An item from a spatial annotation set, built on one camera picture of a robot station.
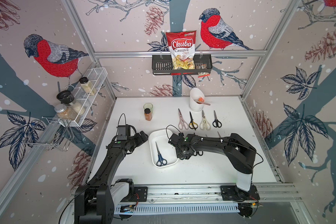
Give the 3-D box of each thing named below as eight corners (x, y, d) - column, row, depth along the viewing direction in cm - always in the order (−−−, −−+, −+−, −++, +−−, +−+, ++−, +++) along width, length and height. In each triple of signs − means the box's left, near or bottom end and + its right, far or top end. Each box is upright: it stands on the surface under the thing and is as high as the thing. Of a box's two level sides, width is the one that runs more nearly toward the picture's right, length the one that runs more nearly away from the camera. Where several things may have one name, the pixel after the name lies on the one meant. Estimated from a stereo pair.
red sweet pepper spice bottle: (145, 120, 107) (143, 113, 100) (146, 116, 110) (144, 108, 103) (151, 120, 107) (150, 113, 100) (152, 116, 110) (150, 108, 103)
